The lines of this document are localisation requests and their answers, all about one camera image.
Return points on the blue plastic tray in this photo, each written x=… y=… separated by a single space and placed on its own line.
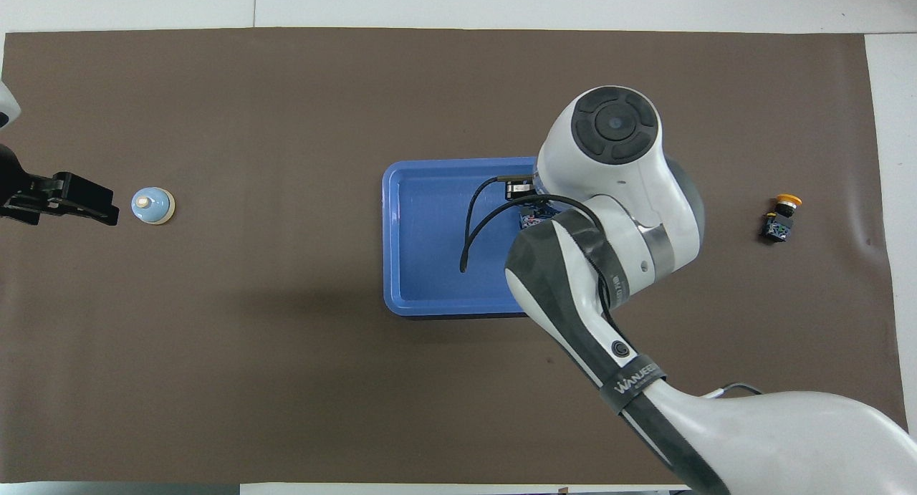
x=430 y=251

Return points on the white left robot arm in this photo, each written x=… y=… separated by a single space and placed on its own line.
x=6 y=108

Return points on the brown paper table mat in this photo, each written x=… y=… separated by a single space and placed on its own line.
x=286 y=373

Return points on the yellow push button switch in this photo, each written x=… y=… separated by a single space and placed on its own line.
x=777 y=226

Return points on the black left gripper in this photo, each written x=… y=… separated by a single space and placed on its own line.
x=75 y=192

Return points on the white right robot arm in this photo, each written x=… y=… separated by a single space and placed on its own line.
x=616 y=180

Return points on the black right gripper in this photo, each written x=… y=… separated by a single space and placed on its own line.
x=520 y=190

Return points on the green push button switch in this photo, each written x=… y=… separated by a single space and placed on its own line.
x=536 y=217

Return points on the light blue desk bell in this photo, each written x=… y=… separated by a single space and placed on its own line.
x=152 y=205

